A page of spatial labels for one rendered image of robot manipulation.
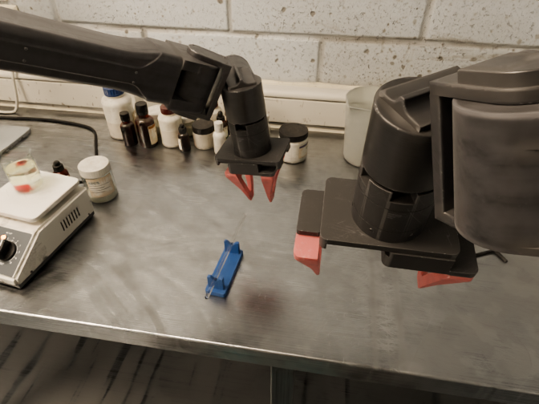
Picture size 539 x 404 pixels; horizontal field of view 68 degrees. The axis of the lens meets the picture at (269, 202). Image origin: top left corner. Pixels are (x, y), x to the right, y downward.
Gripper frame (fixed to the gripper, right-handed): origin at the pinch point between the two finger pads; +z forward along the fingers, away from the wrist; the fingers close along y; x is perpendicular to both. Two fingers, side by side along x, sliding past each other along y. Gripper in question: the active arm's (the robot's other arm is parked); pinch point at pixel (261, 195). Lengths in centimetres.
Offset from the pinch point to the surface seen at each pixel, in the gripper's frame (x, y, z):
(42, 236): 14.4, 34.1, 1.1
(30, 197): 9.4, 38.8, -2.7
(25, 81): -33, 78, -5
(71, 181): 3.4, 35.1, -2.0
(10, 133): -17, 73, 2
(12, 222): 14.1, 39.5, -1.2
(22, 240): 16.5, 35.9, 0.2
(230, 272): 9.5, 3.7, 9.4
